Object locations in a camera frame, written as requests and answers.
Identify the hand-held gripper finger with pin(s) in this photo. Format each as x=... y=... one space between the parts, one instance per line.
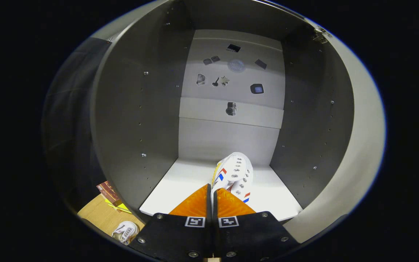
x=215 y=236
x=208 y=233

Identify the white striped canvas shoe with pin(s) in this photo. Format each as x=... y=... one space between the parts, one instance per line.
x=127 y=232
x=236 y=171

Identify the grey shoe cabinet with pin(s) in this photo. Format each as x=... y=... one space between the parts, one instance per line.
x=129 y=127

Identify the metal door hinge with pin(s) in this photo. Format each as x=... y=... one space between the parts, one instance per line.
x=320 y=36

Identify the yellow cover book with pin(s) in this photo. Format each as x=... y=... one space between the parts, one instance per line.
x=124 y=208

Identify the brown cover book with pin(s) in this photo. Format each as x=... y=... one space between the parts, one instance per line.
x=108 y=193

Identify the black backdrop cloth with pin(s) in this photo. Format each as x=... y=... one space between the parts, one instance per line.
x=71 y=127

